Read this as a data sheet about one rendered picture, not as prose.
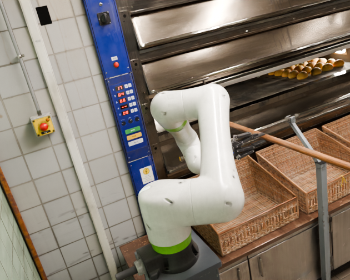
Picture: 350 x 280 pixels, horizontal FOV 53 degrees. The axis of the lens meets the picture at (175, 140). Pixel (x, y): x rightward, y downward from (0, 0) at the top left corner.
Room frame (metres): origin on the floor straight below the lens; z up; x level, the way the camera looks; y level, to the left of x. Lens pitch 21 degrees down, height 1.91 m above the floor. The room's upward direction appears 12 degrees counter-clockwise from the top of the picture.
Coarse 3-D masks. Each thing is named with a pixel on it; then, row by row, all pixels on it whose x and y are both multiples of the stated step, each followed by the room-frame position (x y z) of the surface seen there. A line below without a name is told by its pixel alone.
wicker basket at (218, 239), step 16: (240, 160) 2.14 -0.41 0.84; (240, 176) 2.10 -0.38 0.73; (272, 176) 1.92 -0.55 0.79; (256, 192) 2.09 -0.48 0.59; (272, 192) 1.94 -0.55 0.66; (288, 192) 1.79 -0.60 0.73; (256, 208) 1.90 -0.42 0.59; (272, 208) 1.66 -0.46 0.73; (288, 208) 1.70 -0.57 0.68; (208, 224) 1.63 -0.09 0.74; (224, 224) 1.80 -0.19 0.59; (240, 224) 1.58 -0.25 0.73; (256, 224) 1.62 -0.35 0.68; (272, 224) 1.66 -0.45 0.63; (208, 240) 1.68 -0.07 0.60; (224, 240) 1.55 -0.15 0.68; (240, 240) 1.59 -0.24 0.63
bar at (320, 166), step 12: (348, 96) 2.02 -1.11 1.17; (312, 108) 1.93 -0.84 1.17; (288, 120) 1.86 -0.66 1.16; (300, 132) 1.82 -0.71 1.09; (180, 156) 1.65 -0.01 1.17; (324, 168) 1.66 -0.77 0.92; (324, 180) 1.66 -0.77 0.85; (324, 192) 1.66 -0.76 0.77; (324, 204) 1.66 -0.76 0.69; (324, 216) 1.66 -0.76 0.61; (324, 228) 1.66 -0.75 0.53; (324, 240) 1.66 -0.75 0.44; (324, 252) 1.66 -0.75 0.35; (324, 264) 1.66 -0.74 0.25; (324, 276) 1.66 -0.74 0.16
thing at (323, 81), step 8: (344, 72) 2.52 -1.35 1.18; (320, 80) 2.45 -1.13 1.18; (328, 80) 2.45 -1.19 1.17; (336, 80) 2.47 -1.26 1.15; (296, 88) 2.37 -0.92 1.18; (304, 88) 2.37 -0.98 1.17; (312, 88) 2.40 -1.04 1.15; (272, 96) 2.31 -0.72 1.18; (280, 96) 2.30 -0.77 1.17; (288, 96) 2.32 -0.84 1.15; (248, 104) 2.24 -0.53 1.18; (256, 104) 2.23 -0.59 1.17; (264, 104) 2.26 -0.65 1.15; (232, 112) 2.17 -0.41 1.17; (240, 112) 2.19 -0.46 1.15; (192, 128) 2.07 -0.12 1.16; (160, 136) 2.00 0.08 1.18; (168, 136) 2.01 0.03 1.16
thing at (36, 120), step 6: (42, 114) 1.76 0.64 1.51; (48, 114) 1.74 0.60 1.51; (36, 120) 1.72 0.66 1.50; (42, 120) 1.72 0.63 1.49; (36, 126) 1.71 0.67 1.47; (48, 126) 1.73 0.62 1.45; (54, 126) 1.75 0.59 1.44; (36, 132) 1.71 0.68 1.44; (42, 132) 1.72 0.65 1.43; (48, 132) 1.73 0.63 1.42
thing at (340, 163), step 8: (240, 128) 1.79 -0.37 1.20; (248, 128) 1.75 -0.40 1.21; (264, 136) 1.61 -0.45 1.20; (272, 136) 1.58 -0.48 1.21; (280, 144) 1.51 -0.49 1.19; (288, 144) 1.46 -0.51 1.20; (296, 144) 1.44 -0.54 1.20; (304, 152) 1.37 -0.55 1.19; (312, 152) 1.34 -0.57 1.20; (328, 160) 1.26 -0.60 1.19; (336, 160) 1.23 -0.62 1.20; (344, 168) 1.19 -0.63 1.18
